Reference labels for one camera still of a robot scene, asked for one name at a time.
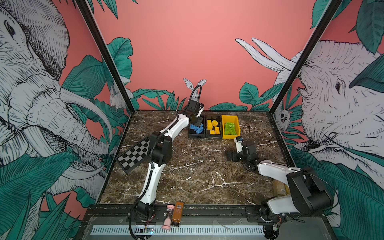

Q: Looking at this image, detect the glass spice jar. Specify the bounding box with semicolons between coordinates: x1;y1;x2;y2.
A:
272;180;291;197

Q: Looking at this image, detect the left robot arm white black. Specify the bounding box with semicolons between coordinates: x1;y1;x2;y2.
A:
133;100;204;221

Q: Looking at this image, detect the green lego brick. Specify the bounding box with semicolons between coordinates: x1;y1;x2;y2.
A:
225;127;237;136
225;122;236;129

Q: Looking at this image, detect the brown bottle on rail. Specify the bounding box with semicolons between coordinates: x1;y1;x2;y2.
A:
172;202;184;227

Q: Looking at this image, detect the pink bottle on rail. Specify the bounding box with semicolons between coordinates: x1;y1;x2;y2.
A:
162;205;175;231

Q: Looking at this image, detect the black bin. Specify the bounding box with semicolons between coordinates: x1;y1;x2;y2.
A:
188;121;206;138
205;115;223;139

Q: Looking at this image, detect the black front rail frame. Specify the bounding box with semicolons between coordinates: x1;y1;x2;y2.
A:
75;204;337;240

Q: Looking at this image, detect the white vent strip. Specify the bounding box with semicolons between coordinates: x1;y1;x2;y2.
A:
91;225;264;236

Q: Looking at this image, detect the yellow storage bin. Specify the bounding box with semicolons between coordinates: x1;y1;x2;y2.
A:
221;115;241;140

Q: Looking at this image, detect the blue lego brick angled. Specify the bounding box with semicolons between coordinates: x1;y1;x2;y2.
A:
190;124;204;135

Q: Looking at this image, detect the checkerboard calibration board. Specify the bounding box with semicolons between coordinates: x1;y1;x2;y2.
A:
115;138;150;174

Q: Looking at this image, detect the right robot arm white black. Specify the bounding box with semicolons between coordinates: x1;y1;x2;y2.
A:
226;137;334;221

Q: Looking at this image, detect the yellow lego brick long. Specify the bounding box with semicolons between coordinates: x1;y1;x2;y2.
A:
207;120;213;131

